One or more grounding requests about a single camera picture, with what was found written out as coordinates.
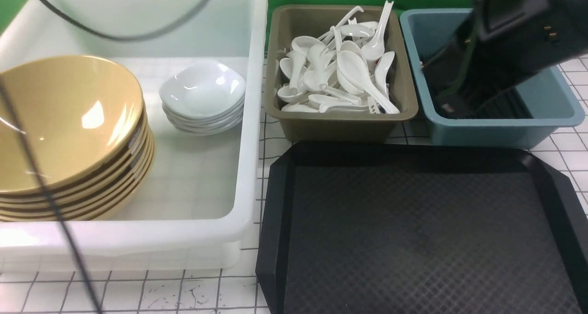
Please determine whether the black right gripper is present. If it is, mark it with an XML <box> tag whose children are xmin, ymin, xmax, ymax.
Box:
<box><xmin>423</xmin><ymin>0</ymin><xmax>588</xmax><ymax>119</ymax></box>

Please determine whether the black plastic serving tray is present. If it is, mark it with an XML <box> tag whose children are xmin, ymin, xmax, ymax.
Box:
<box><xmin>255</xmin><ymin>142</ymin><xmax>588</xmax><ymax>314</ymax></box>

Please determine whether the olive green spoon bin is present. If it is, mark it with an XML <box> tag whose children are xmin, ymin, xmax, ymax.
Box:
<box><xmin>262</xmin><ymin>5</ymin><xmax>419</xmax><ymax>143</ymax></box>

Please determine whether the stack of yellow bowls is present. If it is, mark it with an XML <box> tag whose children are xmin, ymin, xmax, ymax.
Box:
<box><xmin>1</xmin><ymin>109</ymin><xmax>155</xmax><ymax>222</ymax></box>

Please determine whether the yellow noodle bowl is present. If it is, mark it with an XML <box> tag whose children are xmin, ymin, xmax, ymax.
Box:
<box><xmin>0</xmin><ymin>55</ymin><xmax>144</xmax><ymax>195</ymax></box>

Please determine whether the bundle of black chopsticks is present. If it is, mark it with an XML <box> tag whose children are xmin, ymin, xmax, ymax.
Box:
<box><xmin>432</xmin><ymin>89</ymin><xmax>533</xmax><ymax>119</ymax></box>

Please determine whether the pile of white spoons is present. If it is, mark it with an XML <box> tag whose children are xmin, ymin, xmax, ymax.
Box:
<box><xmin>277</xmin><ymin>1</ymin><xmax>396</xmax><ymax>114</ymax></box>

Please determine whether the blue chopstick bin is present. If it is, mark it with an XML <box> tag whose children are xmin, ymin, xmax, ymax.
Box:
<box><xmin>400</xmin><ymin>8</ymin><xmax>585</xmax><ymax>149</ymax></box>

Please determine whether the white square sauce dish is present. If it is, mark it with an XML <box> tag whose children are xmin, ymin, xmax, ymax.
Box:
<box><xmin>159</xmin><ymin>59</ymin><xmax>247</xmax><ymax>119</ymax></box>

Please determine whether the white ceramic soup spoon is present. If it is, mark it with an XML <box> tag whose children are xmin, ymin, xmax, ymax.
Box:
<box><xmin>337</xmin><ymin>50</ymin><xmax>400</xmax><ymax>114</ymax></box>

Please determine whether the stack of white sauce dishes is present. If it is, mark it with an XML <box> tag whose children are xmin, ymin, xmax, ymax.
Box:
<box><xmin>161</xmin><ymin>103</ymin><xmax>244</xmax><ymax>136</ymax></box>

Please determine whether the large white plastic tub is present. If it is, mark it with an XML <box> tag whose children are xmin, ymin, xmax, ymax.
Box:
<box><xmin>1</xmin><ymin>0</ymin><xmax>267</xmax><ymax>272</ymax></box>

